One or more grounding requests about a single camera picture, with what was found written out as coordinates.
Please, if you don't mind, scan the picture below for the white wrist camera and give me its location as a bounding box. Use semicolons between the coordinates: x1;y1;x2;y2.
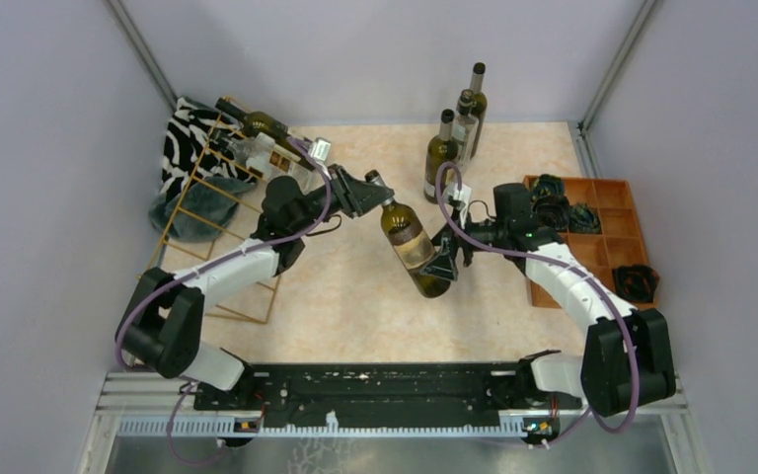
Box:
305;137;332;171
443;182;471;228

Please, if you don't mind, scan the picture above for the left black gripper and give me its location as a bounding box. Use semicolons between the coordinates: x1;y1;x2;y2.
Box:
290;163;395;234

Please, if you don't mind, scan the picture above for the olive green wine bottle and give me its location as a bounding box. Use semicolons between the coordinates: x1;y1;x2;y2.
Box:
423;109;460;203

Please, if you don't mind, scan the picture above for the clear tall glass bottle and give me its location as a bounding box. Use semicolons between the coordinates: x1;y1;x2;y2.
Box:
452;89;479;169

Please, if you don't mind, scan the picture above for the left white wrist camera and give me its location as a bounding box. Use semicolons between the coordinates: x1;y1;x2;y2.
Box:
305;137;332;171

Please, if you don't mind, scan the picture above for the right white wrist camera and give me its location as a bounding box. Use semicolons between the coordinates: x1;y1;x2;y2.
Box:
443;182;471;228

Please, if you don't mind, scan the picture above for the green bottle grey capsule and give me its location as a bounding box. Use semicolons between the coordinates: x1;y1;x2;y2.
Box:
470;62;488;158

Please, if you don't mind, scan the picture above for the clear glass liquor bottle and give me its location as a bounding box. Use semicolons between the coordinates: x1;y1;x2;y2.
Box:
209;129;316;192

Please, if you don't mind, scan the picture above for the black rosette front compartment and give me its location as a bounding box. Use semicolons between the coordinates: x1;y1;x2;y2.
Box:
612;264;660;303

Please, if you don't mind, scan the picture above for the zebra pattern cloth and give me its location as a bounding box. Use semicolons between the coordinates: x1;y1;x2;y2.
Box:
159;96;257;202

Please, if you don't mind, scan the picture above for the grey slotted cable duct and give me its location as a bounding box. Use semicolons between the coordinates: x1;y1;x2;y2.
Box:
115;416;560;439

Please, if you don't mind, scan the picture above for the dark green wine bottle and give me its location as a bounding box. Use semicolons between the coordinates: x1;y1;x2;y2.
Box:
216;98;304;161

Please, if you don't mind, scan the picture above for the dark labelled wine bottle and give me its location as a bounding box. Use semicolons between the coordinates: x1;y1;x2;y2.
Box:
380;198;450;298

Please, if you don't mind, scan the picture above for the grey green fluffy cloth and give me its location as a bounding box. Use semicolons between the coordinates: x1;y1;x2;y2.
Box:
147;176;257;243

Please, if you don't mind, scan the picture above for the dark rosette back compartment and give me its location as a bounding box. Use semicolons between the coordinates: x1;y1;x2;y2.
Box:
530;174;565;201

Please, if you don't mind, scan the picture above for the gold wire wine rack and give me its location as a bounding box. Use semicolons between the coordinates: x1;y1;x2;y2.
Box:
136;96;318;326

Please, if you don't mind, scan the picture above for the dark green rosette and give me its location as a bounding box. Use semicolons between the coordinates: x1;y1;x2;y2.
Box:
568;202;602;235

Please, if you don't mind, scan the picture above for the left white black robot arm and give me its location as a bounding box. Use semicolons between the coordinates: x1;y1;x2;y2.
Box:
114;165;394;409

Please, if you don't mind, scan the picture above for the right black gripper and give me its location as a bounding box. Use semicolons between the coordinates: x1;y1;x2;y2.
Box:
419;206;508;280

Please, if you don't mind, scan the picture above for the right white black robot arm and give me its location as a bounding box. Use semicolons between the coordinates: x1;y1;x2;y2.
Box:
429;182;677;417

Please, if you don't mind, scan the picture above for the black rosette middle tray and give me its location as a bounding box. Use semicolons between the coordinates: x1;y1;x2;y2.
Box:
532;195;570;232

